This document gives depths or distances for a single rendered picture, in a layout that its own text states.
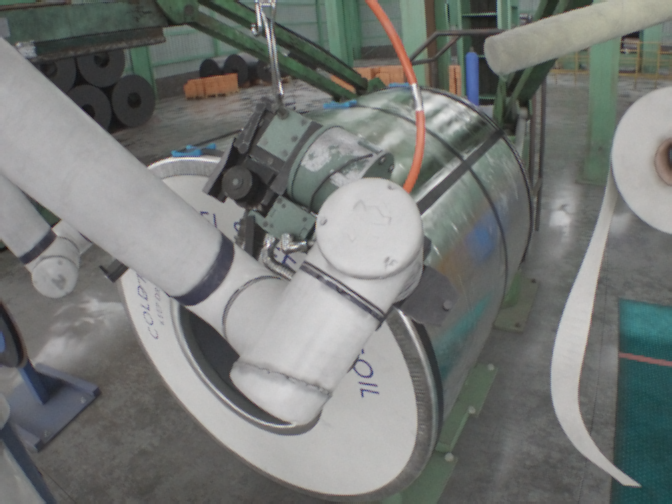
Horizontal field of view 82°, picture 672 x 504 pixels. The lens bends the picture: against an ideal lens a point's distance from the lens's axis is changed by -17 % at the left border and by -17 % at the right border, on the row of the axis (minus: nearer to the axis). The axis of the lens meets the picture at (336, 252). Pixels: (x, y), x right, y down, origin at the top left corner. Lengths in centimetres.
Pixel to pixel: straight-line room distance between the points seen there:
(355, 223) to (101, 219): 21
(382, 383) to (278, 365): 70
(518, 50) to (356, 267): 21
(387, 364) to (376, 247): 67
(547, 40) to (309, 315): 29
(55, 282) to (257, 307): 57
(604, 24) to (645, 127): 15
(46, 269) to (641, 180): 92
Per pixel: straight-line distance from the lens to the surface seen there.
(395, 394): 106
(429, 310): 51
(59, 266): 90
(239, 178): 78
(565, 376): 69
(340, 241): 36
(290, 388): 37
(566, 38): 41
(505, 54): 38
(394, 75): 1229
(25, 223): 91
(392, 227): 36
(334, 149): 68
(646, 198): 56
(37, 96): 40
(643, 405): 243
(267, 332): 38
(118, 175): 40
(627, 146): 56
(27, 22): 155
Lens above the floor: 158
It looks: 26 degrees down
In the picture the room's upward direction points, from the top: 6 degrees counter-clockwise
